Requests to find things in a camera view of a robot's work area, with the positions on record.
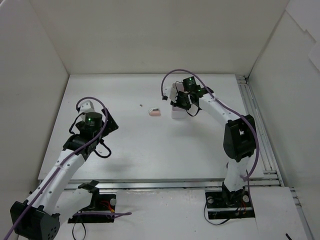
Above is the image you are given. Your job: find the pink correction tape dispenser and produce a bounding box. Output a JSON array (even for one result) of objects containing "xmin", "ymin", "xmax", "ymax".
[{"xmin": 148, "ymin": 108, "xmax": 161, "ymax": 117}]

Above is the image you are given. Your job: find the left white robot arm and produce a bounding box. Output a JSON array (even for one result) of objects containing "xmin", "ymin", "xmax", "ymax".
[{"xmin": 10, "ymin": 108, "xmax": 119, "ymax": 240}]

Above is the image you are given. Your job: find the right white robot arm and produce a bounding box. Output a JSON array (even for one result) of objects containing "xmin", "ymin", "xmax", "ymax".
[{"xmin": 162, "ymin": 76, "xmax": 258, "ymax": 206}]

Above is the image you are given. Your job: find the white compartment organizer box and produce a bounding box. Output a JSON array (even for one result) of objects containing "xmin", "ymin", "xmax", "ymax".
[{"xmin": 171, "ymin": 82, "xmax": 188, "ymax": 120}]

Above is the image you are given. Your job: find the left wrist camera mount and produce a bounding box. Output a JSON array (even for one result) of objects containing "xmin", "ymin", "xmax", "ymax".
[{"xmin": 76, "ymin": 99, "xmax": 95, "ymax": 114}]

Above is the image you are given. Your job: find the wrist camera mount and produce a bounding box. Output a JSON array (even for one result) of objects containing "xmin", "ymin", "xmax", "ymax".
[
  {"xmin": 76, "ymin": 99, "xmax": 95, "ymax": 114},
  {"xmin": 162, "ymin": 86, "xmax": 178, "ymax": 103}
]

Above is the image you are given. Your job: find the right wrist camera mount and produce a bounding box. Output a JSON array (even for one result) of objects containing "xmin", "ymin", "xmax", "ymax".
[{"xmin": 162, "ymin": 86, "xmax": 178, "ymax": 103}]

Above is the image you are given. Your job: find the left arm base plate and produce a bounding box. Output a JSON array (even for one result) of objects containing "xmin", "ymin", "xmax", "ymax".
[{"xmin": 67, "ymin": 193, "xmax": 117, "ymax": 224}]

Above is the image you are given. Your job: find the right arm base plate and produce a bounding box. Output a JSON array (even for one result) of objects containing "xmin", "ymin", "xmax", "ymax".
[{"xmin": 204, "ymin": 190, "xmax": 256, "ymax": 221}]

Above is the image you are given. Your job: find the aluminium frame rail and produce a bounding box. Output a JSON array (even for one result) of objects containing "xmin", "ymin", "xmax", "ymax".
[{"xmin": 23, "ymin": 74, "xmax": 313, "ymax": 240}]

